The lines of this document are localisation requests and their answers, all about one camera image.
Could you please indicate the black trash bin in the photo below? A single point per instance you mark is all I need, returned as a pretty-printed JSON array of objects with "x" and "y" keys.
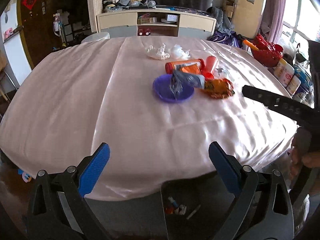
[{"x": 195, "y": 208}]

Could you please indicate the beige standing air conditioner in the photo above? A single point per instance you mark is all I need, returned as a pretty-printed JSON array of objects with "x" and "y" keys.
[{"x": 247, "y": 16}]

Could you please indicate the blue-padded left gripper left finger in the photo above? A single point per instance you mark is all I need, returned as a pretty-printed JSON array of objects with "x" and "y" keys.
[{"x": 46, "y": 218}]

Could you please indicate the white round stool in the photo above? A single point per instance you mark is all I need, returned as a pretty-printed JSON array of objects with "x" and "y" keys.
[{"x": 96, "y": 37}]

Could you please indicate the white wet wipes canister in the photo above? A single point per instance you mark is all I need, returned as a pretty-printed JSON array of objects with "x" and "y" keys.
[{"x": 286, "y": 75}]

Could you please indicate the purple plastic bowl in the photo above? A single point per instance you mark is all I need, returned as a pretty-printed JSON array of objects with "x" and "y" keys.
[{"x": 161, "y": 88}]

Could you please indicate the person's right hand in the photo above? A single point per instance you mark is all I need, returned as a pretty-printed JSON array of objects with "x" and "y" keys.
[{"x": 299, "y": 159}]

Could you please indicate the orange stick handle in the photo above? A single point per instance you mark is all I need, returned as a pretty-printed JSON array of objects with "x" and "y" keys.
[{"x": 250, "y": 45}]

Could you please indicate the grey foil snack wrapper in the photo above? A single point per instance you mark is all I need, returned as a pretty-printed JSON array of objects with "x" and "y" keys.
[{"x": 178, "y": 79}]

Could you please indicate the beige TV cabinet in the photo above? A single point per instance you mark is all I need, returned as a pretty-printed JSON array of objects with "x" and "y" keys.
[{"x": 125, "y": 23}]

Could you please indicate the dark brown door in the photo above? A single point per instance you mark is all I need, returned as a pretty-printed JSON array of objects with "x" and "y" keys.
[{"x": 36, "y": 18}]

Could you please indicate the purple cloth bag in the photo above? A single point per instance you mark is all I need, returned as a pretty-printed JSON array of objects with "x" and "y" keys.
[{"x": 231, "y": 39}]

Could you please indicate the white tissue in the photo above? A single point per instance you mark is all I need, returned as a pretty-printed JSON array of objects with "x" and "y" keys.
[
  {"x": 158, "y": 53},
  {"x": 177, "y": 52}
]

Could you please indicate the red plastic cup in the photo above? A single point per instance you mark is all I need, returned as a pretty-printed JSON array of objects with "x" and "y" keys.
[{"x": 209, "y": 67}]

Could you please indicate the clear plastic wrap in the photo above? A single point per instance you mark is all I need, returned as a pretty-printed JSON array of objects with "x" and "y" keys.
[{"x": 221, "y": 73}]

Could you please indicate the orange snack bag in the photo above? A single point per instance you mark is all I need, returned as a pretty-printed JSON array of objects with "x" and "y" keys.
[{"x": 218, "y": 88}]

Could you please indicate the red basket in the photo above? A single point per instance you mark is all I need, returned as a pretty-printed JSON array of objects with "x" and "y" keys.
[{"x": 268, "y": 53}]

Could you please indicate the pink curtain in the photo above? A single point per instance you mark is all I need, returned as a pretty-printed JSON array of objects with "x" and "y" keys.
[{"x": 272, "y": 21}]

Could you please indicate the red toy car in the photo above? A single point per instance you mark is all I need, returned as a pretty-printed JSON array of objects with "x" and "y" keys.
[{"x": 144, "y": 32}]

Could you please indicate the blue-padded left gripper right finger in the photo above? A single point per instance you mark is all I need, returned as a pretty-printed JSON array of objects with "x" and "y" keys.
[{"x": 261, "y": 208}]

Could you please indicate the orange packet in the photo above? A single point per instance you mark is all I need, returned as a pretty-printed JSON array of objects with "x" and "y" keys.
[{"x": 191, "y": 69}]

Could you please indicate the orange cylindrical tube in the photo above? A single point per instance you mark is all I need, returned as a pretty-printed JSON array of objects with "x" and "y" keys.
[{"x": 171, "y": 66}]

